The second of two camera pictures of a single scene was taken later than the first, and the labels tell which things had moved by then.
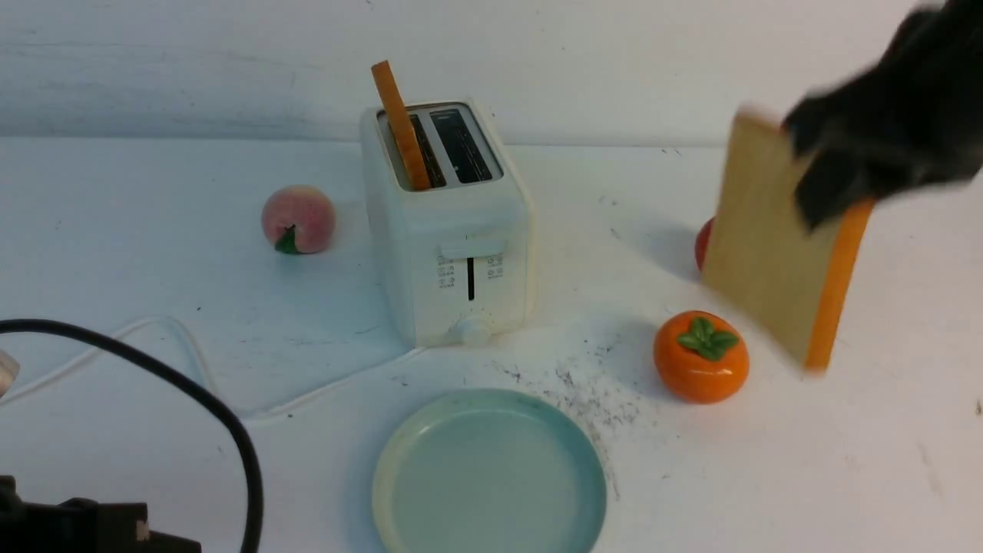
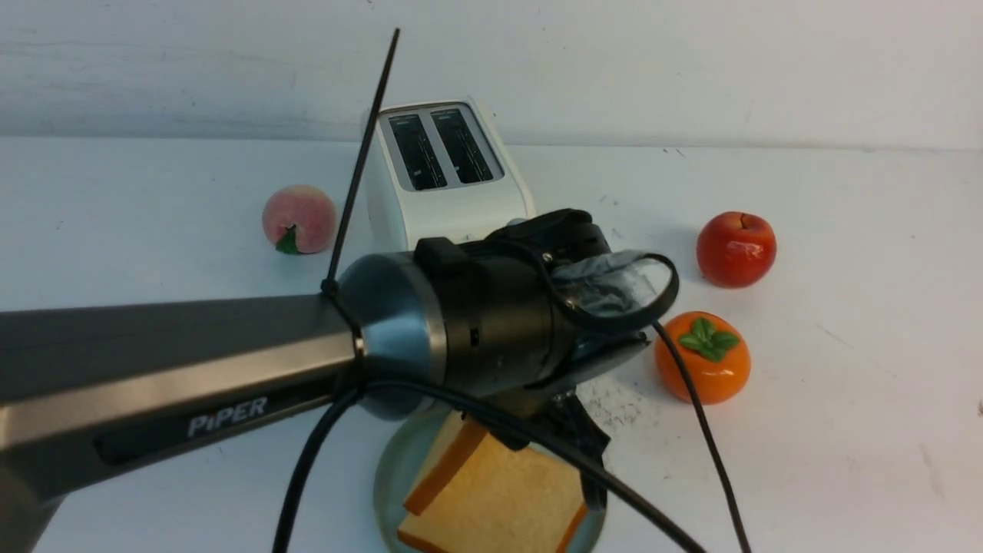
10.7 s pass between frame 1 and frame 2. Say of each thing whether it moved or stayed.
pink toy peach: stayed
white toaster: stayed
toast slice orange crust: moved
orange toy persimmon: stayed
